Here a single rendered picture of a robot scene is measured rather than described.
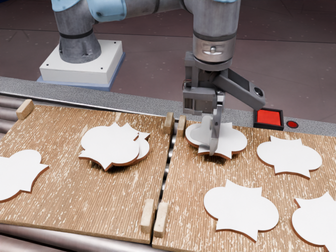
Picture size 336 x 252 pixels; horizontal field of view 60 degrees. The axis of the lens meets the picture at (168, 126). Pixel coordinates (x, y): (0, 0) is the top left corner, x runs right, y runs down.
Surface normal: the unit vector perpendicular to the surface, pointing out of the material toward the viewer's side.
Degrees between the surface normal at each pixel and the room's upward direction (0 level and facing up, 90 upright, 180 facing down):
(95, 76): 90
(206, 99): 90
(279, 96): 0
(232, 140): 4
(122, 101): 0
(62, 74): 90
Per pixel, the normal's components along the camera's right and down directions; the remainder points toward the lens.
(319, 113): 0.00, -0.76
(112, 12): 0.37, 0.85
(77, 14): 0.45, 0.61
